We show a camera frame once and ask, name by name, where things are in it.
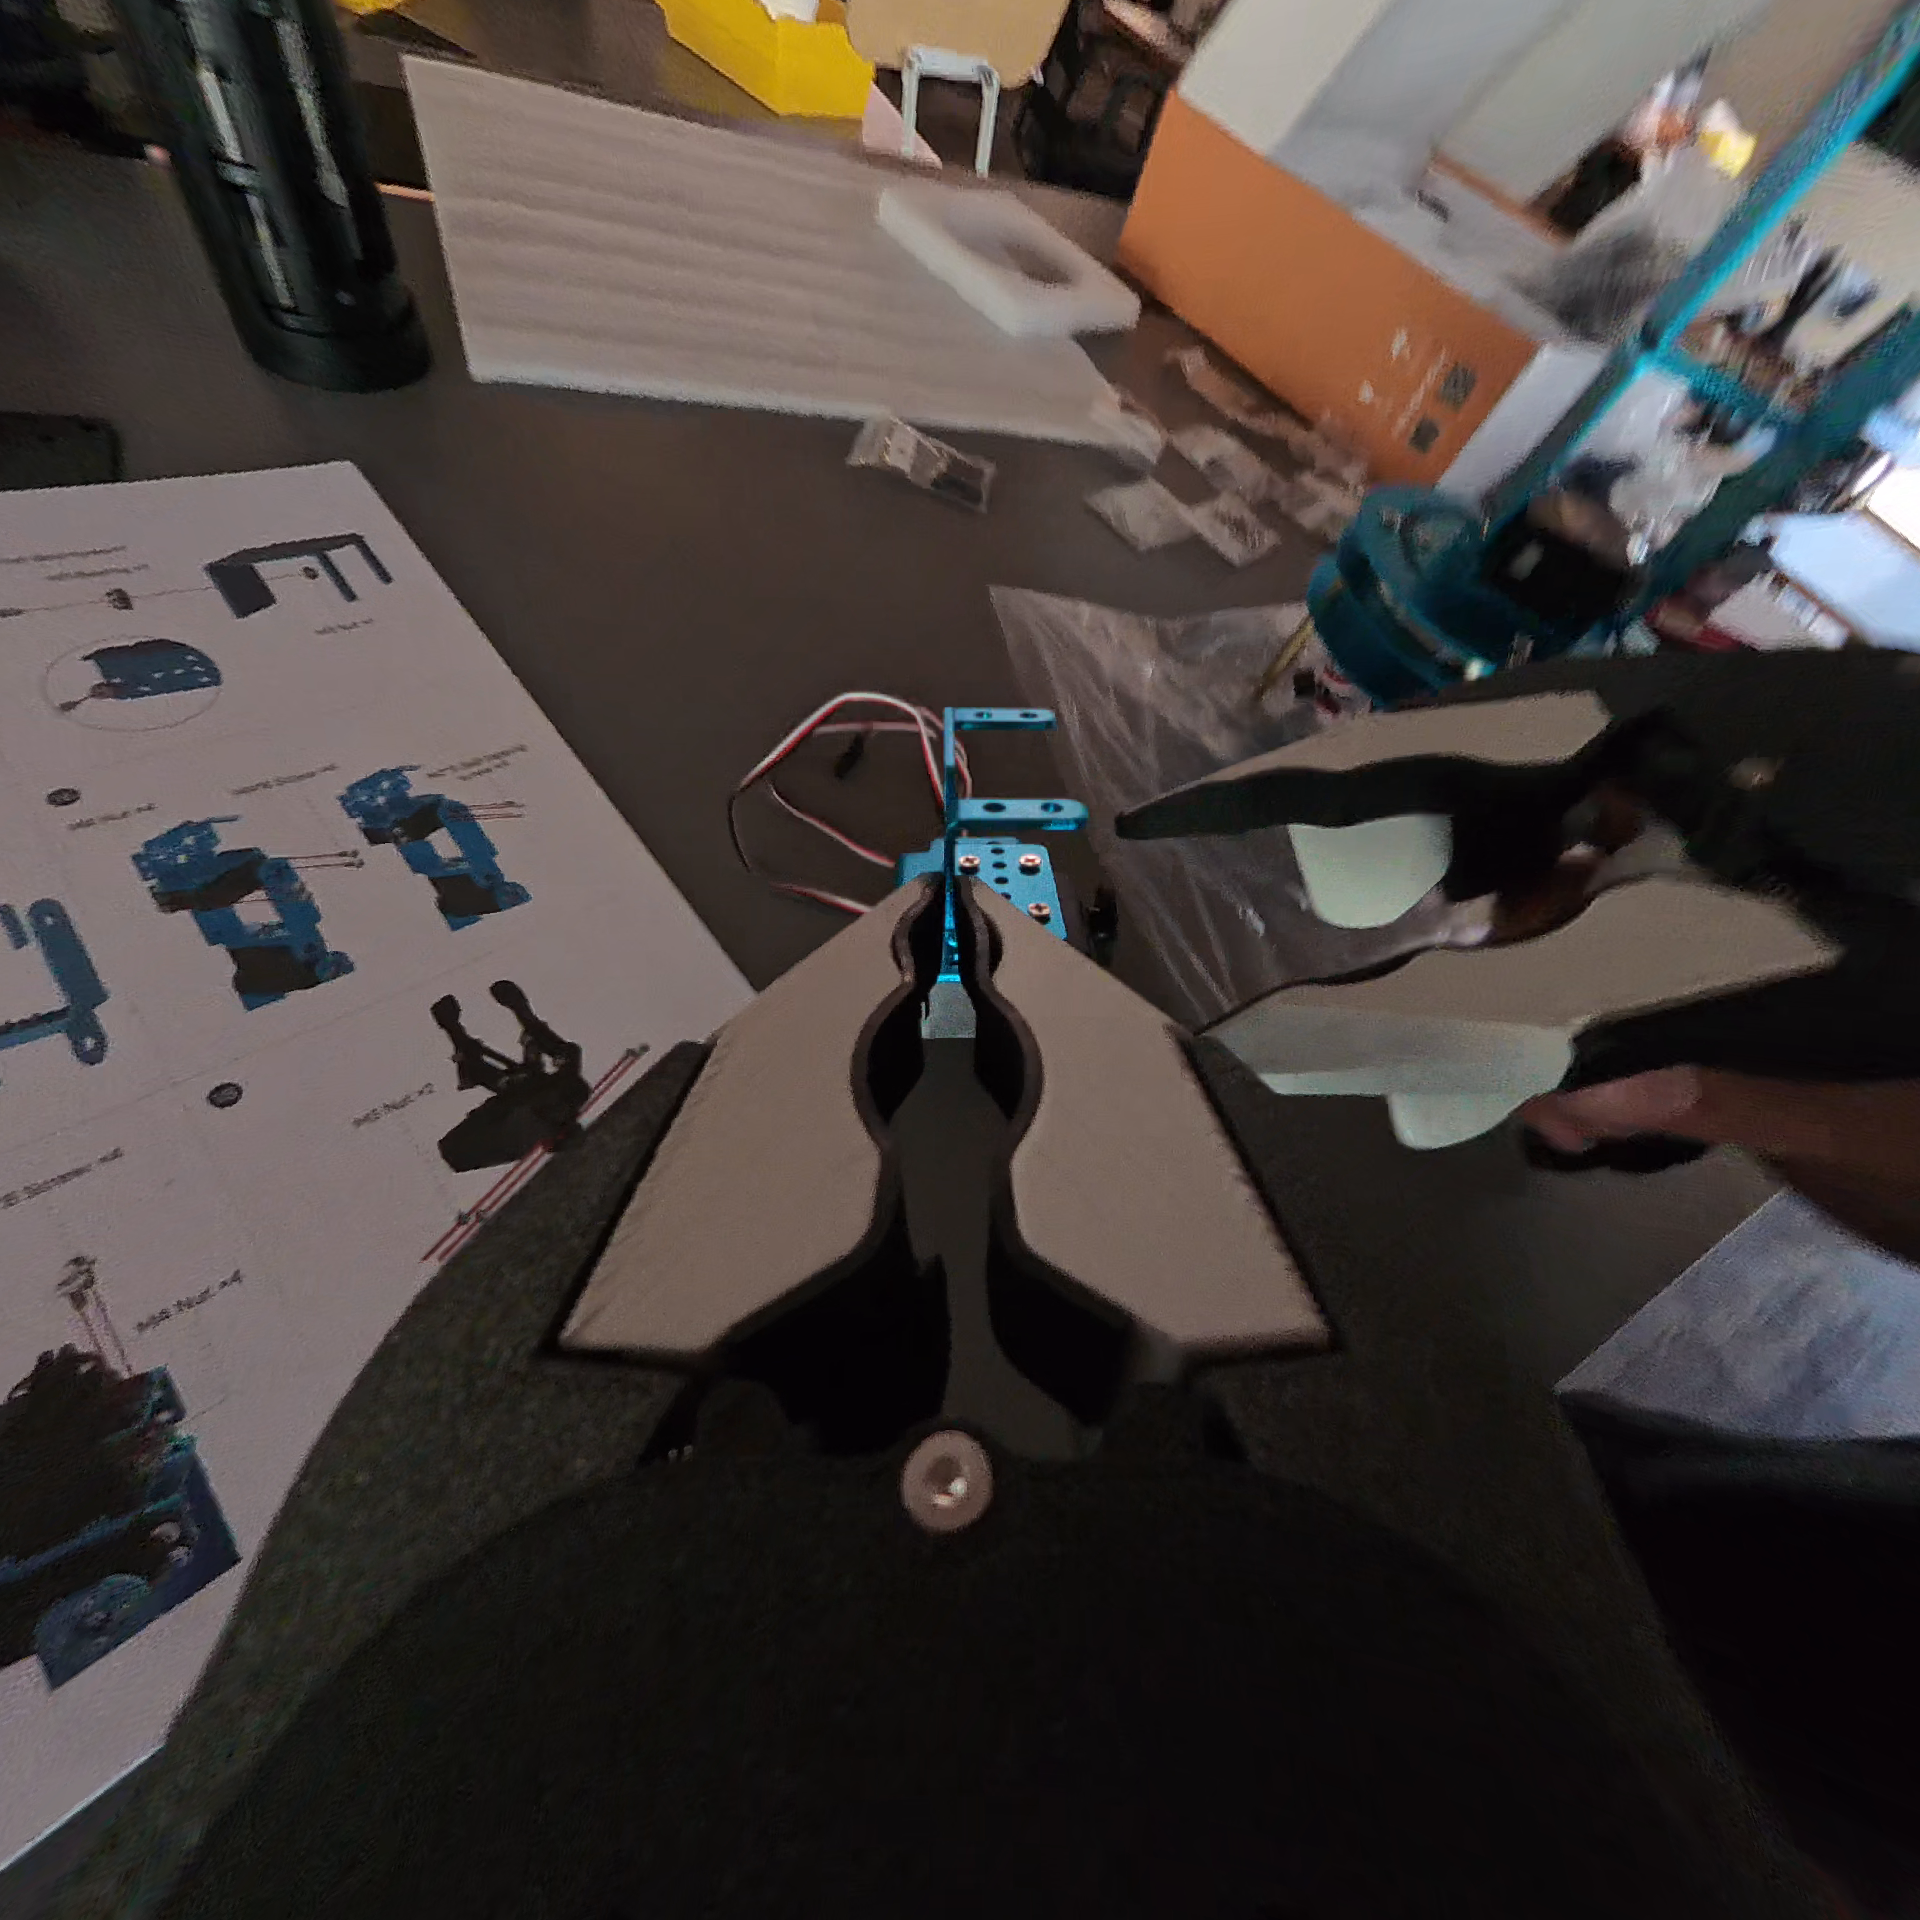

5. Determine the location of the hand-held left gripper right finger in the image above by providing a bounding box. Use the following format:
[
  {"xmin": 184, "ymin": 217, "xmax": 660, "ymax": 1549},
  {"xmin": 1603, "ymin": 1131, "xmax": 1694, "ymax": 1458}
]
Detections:
[{"xmin": 963, "ymin": 878, "xmax": 1335, "ymax": 1390}]

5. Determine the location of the orange and white cardboard box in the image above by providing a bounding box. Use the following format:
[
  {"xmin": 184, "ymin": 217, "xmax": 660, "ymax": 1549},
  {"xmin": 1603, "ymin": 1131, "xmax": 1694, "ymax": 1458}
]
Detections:
[{"xmin": 1112, "ymin": 0, "xmax": 1920, "ymax": 504}]

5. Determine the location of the red white black servo cable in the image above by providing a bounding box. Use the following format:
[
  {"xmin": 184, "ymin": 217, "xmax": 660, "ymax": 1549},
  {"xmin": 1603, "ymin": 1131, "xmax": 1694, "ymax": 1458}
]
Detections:
[{"xmin": 730, "ymin": 689, "xmax": 977, "ymax": 921}]

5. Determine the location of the wooden panel on clear stand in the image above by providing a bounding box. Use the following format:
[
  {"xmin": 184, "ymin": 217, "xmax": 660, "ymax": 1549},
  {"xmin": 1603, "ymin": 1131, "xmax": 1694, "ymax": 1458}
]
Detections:
[{"xmin": 842, "ymin": 0, "xmax": 1076, "ymax": 181}]

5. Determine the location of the yellow plastic bin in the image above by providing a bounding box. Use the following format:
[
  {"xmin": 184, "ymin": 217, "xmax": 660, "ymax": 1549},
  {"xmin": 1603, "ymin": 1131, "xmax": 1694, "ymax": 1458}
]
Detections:
[{"xmin": 655, "ymin": 0, "xmax": 877, "ymax": 121}]

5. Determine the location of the clear bag with black part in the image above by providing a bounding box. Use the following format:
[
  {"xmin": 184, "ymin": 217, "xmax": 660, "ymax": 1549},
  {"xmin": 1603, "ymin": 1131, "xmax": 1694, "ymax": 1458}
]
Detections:
[{"xmin": 842, "ymin": 408, "xmax": 1002, "ymax": 515}]

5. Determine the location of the white foam sheet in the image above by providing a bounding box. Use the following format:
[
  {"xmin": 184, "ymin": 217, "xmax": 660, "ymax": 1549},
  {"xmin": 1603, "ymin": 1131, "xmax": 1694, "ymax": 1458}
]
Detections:
[{"xmin": 402, "ymin": 57, "xmax": 1168, "ymax": 452}]

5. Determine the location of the white foam piece with hole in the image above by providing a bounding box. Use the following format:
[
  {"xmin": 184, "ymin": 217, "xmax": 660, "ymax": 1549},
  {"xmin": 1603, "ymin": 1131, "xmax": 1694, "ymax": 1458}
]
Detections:
[{"xmin": 875, "ymin": 183, "xmax": 1147, "ymax": 339}]

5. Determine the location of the person's right forearm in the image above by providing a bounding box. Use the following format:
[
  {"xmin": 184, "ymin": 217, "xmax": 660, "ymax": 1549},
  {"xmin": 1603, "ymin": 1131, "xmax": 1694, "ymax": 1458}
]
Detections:
[{"xmin": 1791, "ymin": 1081, "xmax": 1920, "ymax": 1264}]

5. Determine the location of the person's right hand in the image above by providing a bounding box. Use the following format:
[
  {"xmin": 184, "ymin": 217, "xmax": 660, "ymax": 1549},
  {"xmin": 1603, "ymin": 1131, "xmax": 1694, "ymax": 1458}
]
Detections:
[{"xmin": 1517, "ymin": 1063, "xmax": 1804, "ymax": 1204}]

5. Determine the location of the large clear plastic bag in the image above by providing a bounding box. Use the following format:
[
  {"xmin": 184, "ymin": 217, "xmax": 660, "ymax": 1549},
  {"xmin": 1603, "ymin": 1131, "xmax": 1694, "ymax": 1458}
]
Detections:
[{"xmin": 989, "ymin": 586, "xmax": 1502, "ymax": 1040}]

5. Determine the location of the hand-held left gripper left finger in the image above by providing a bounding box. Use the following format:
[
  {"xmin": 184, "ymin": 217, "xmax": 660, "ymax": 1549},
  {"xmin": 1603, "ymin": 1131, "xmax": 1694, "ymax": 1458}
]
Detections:
[{"xmin": 554, "ymin": 876, "xmax": 941, "ymax": 1373}]

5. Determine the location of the dark grey desk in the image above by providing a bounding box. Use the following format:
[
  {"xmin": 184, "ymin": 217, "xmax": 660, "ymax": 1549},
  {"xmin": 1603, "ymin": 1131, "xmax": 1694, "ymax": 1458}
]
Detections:
[{"xmin": 0, "ymin": 92, "xmax": 1802, "ymax": 1351}]

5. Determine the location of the black cylindrical bottle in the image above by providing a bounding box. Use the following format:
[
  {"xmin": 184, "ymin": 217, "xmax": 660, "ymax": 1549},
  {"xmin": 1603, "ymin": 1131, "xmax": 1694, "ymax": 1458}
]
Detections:
[{"xmin": 128, "ymin": 0, "xmax": 437, "ymax": 394}]

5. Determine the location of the group of small parts bags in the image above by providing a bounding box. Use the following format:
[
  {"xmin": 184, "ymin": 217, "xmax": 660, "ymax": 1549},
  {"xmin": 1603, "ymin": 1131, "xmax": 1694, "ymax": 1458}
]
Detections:
[{"xmin": 1079, "ymin": 342, "xmax": 1371, "ymax": 573}]

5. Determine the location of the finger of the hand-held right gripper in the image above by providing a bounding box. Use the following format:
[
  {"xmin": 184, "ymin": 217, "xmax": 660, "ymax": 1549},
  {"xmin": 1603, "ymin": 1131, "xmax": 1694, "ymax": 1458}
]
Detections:
[
  {"xmin": 1112, "ymin": 689, "xmax": 1620, "ymax": 932},
  {"xmin": 1197, "ymin": 870, "xmax": 1844, "ymax": 1152}
]

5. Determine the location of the blue servo bracket assembly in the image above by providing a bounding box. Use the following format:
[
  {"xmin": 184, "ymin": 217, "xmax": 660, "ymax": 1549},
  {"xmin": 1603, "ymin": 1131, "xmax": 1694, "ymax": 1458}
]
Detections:
[{"xmin": 899, "ymin": 701, "xmax": 1120, "ymax": 1041}]

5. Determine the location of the printed assembly manual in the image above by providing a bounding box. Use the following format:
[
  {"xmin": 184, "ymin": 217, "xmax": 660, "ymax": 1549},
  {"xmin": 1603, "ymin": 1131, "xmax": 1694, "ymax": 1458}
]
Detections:
[{"xmin": 0, "ymin": 456, "xmax": 754, "ymax": 1861}]

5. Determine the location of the black flat device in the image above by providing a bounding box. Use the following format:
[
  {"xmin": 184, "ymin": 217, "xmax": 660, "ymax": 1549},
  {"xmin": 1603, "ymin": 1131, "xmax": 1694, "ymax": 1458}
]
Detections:
[{"xmin": 0, "ymin": 408, "xmax": 123, "ymax": 494}]

